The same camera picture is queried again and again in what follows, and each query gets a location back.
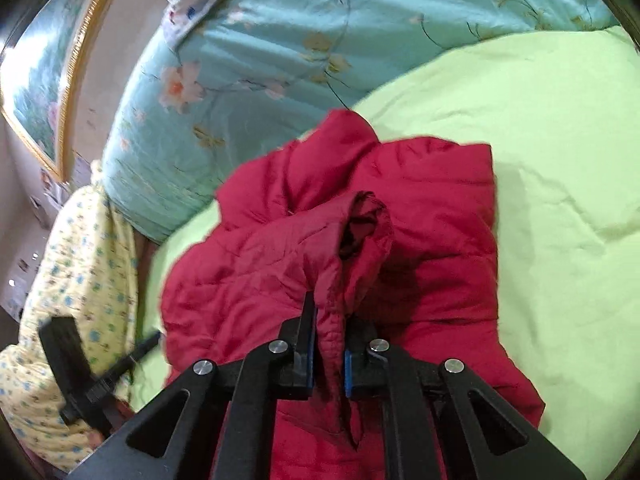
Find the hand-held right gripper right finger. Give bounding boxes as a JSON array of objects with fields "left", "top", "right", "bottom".
[{"left": 344, "top": 317, "right": 586, "bottom": 480}]

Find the teal floral quilt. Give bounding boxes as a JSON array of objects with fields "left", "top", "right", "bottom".
[{"left": 102, "top": 0, "right": 621, "bottom": 246}]

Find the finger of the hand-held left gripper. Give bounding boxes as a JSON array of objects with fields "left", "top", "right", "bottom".
[{"left": 97, "top": 331, "right": 163, "bottom": 391}]

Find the gold framed painting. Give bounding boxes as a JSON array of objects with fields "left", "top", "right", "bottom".
[{"left": 0, "top": 0, "right": 136, "bottom": 183}]

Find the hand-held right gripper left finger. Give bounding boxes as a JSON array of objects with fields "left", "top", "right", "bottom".
[{"left": 67, "top": 292, "right": 319, "bottom": 480}]

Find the red quilted jacket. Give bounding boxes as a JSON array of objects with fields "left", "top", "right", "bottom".
[{"left": 160, "top": 108, "right": 546, "bottom": 480}]

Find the yellow printed cloth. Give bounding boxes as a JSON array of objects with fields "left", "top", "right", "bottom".
[{"left": 0, "top": 160, "right": 143, "bottom": 473}]

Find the light green bed sheet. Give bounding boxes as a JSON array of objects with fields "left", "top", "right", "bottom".
[{"left": 127, "top": 25, "right": 640, "bottom": 480}]

